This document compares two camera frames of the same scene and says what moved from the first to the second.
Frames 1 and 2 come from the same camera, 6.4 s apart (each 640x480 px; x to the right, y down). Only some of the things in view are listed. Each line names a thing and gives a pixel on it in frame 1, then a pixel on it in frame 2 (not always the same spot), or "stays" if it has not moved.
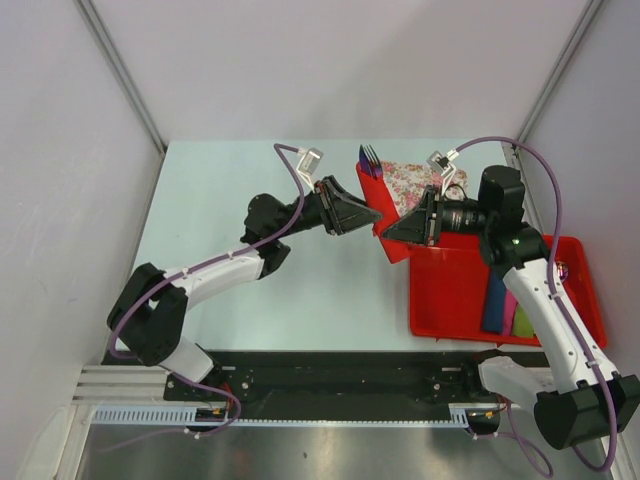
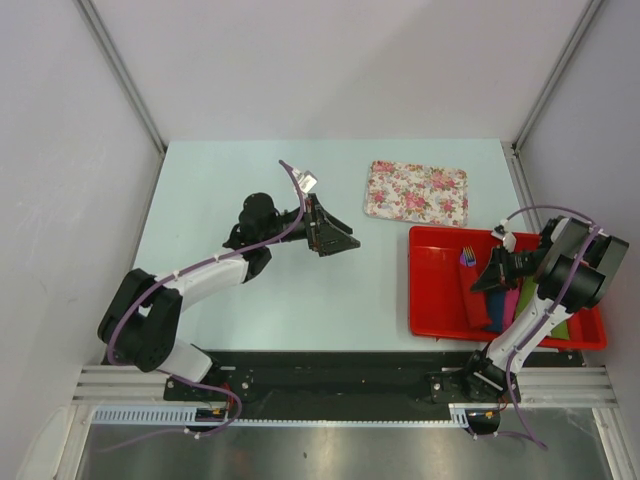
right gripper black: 418,225 to 497,274
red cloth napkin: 382,207 to 474,302
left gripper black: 342,212 to 327,235
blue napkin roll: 494,302 stays
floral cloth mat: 406,183 stays
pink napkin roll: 510,308 stays
